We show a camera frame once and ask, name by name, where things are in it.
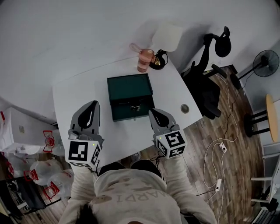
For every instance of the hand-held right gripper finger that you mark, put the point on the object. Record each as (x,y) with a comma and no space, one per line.
(171,123)
(153,124)

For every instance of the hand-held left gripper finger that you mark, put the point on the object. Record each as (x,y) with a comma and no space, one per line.
(96,124)
(75,118)

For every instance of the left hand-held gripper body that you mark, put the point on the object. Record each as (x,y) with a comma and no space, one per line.
(77,151)

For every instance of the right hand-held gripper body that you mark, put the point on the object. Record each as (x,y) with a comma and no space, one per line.
(173,140)

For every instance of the black and silver binder clip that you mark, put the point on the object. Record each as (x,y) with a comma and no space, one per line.
(135,107)

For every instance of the dark green box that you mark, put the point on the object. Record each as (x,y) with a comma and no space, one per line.
(129,86)

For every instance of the person's left forearm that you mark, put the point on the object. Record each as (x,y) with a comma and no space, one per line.
(82,190)

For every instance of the person's right forearm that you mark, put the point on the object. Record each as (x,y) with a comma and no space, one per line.
(178,181)

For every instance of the person's grey shoe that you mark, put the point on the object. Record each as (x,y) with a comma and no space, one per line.
(136,156)

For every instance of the pile of red-labelled plastic bags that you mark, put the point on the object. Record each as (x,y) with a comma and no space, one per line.
(47,175)

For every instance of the person's black trousers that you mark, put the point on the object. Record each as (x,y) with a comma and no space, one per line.
(144,166)

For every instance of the black office chair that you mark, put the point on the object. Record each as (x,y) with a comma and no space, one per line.
(203,92)

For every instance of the white power strip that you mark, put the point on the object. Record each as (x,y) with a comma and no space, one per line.
(218,185)
(222,146)

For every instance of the white cardboard box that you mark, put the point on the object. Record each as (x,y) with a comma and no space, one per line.
(24,129)

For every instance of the pink translucent cup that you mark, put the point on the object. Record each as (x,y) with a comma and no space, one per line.
(144,62)

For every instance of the person's beige sweatshirt torso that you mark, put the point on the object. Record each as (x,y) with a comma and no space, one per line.
(133,194)

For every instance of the white shade desk lamp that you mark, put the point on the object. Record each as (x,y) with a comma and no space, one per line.
(167,37)

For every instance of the round wooden side table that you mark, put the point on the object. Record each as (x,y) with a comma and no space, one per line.
(272,118)

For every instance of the white metal rack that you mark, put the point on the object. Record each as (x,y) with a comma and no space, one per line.
(271,170)

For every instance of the black standing fan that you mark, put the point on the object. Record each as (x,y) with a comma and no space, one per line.
(265,63)

